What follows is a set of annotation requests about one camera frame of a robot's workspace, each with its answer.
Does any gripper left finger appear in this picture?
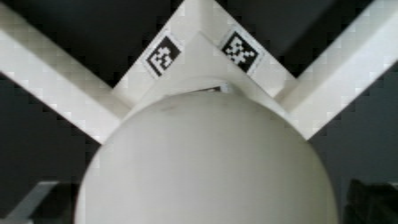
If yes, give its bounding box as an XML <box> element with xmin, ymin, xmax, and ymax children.
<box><xmin>0</xmin><ymin>181</ymin><xmax>80</xmax><ymax>224</ymax></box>

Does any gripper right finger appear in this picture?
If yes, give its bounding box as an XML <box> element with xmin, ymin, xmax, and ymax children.
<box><xmin>343</xmin><ymin>179</ymin><xmax>398</xmax><ymax>224</ymax></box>

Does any white lamp bulb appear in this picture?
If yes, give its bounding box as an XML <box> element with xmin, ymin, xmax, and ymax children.
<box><xmin>74</xmin><ymin>92</ymin><xmax>337</xmax><ymax>224</ymax></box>

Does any white U-shaped fence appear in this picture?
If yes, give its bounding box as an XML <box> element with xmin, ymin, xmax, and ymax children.
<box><xmin>0</xmin><ymin>0</ymin><xmax>398</xmax><ymax>142</ymax></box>

